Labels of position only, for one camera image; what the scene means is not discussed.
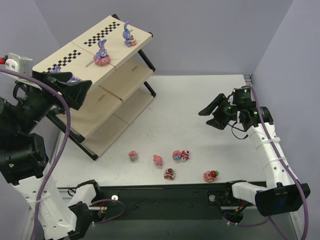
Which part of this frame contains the purple bunny holding cupcake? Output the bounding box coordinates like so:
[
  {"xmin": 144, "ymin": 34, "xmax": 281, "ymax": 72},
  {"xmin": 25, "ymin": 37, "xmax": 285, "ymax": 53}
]
[{"xmin": 122, "ymin": 21, "xmax": 137, "ymax": 47}]

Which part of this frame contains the pink figure flower wreath toy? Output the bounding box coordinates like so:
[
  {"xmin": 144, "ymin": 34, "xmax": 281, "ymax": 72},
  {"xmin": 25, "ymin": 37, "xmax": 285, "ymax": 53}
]
[{"xmin": 128, "ymin": 150, "xmax": 138, "ymax": 161}]

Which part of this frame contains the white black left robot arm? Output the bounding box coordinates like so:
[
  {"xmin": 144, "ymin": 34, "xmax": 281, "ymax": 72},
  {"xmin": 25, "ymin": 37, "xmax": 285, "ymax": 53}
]
[{"xmin": 0, "ymin": 71, "xmax": 100, "ymax": 240}]

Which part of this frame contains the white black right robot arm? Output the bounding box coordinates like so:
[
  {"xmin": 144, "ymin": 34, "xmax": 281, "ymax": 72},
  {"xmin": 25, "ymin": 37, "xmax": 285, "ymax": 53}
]
[{"xmin": 198, "ymin": 85, "xmax": 311, "ymax": 217}]

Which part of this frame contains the beige three-tier shelf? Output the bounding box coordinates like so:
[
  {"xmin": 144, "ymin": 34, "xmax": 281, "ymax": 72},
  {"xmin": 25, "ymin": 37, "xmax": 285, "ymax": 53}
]
[{"xmin": 33, "ymin": 14, "xmax": 156, "ymax": 160}]

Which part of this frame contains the pink bear strawberry donut toy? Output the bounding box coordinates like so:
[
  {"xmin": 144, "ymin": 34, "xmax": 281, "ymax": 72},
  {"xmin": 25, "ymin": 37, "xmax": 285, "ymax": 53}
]
[{"xmin": 202, "ymin": 170, "xmax": 220, "ymax": 183}]

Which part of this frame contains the pink bear red cake toy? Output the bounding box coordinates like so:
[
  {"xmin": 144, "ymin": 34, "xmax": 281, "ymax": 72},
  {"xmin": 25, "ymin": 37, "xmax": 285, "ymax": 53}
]
[{"xmin": 172, "ymin": 150, "xmax": 190, "ymax": 162}]

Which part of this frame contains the strawberry cake slice toy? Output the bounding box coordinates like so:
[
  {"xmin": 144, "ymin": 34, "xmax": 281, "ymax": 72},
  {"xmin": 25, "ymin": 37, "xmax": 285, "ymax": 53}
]
[{"xmin": 163, "ymin": 168, "xmax": 175, "ymax": 180}]

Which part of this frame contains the pink lying figure toy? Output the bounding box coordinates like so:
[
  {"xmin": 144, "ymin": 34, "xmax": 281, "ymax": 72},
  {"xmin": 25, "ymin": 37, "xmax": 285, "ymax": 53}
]
[{"xmin": 152, "ymin": 154, "xmax": 163, "ymax": 166}]

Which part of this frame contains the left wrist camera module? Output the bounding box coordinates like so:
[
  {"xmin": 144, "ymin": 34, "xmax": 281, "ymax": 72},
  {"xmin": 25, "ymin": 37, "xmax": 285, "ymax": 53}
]
[{"xmin": 4, "ymin": 52, "xmax": 33, "ymax": 77}]

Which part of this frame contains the aluminium table frame rail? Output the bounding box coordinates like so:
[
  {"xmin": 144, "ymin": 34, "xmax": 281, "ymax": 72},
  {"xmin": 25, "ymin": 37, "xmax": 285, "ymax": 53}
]
[{"xmin": 243, "ymin": 74, "xmax": 253, "ymax": 86}]

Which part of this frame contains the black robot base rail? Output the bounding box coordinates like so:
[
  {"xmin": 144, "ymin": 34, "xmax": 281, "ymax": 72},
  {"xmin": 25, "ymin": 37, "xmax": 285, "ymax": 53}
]
[{"xmin": 72, "ymin": 181, "xmax": 268, "ymax": 225}]

